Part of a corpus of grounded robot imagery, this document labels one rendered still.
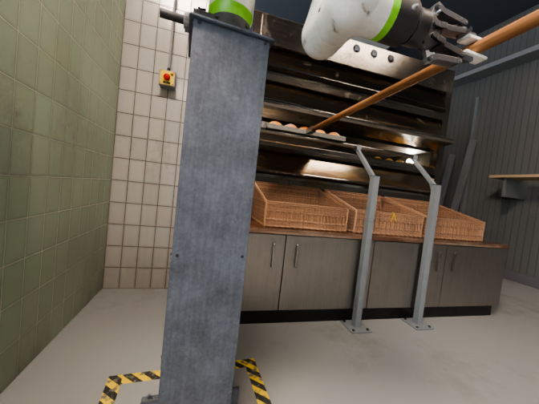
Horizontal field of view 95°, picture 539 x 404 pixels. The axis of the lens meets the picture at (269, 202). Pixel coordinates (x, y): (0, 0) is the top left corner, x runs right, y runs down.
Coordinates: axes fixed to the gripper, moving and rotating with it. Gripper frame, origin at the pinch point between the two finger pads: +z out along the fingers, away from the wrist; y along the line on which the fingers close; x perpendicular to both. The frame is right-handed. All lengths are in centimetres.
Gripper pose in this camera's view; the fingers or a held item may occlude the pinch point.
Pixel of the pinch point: (472, 49)
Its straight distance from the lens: 87.5
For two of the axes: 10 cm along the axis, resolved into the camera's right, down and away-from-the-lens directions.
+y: -1.2, 9.9, 0.5
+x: 2.7, 0.8, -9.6
